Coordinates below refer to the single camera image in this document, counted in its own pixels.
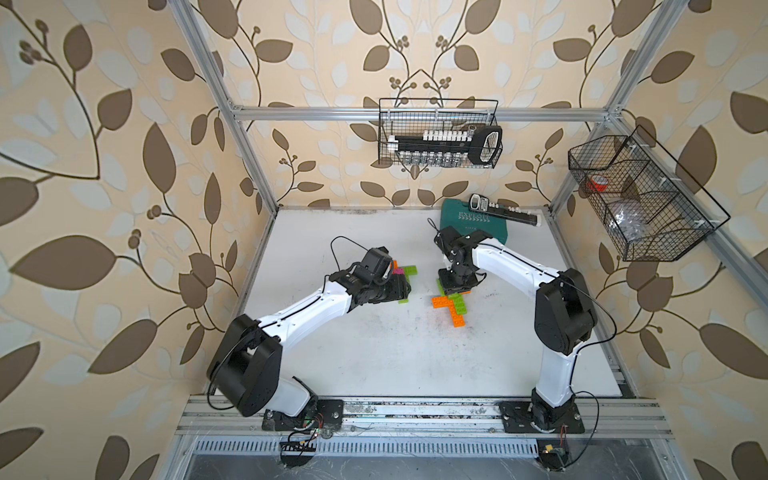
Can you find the right wire basket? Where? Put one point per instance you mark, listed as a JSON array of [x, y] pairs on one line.
[[681, 212]]

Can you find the green brick long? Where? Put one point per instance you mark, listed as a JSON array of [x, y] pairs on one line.
[[459, 304]]

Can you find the red tape roll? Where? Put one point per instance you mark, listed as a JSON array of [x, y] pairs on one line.
[[597, 183]]

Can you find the aluminium front rail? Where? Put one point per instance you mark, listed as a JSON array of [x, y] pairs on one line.
[[424, 417]]

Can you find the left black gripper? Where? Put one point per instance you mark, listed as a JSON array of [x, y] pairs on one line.
[[398, 288]]

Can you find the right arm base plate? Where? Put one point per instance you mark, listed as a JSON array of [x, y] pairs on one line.
[[536, 416]]

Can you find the socket rail on case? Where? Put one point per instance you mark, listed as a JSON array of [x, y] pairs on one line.
[[482, 204]]

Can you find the socket rail in basket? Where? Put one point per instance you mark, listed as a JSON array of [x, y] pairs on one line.
[[477, 147]]

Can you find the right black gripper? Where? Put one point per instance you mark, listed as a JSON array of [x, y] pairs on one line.
[[470, 282]]

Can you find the green tool case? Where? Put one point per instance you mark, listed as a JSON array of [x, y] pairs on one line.
[[456, 214]]

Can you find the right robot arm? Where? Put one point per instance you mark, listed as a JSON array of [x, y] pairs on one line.
[[564, 313]]

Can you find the wire basket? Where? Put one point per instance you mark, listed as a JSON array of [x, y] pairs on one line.
[[412, 116], [681, 212]]

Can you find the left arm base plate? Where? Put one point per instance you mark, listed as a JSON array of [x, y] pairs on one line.
[[326, 415]]

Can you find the clear plastic bag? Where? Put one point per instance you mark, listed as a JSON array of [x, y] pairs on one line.
[[626, 221]]

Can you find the back wire basket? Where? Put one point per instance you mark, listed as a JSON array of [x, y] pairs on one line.
[[412, 116]]

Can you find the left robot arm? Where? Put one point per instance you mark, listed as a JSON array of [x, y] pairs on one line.
[[246, 368]]

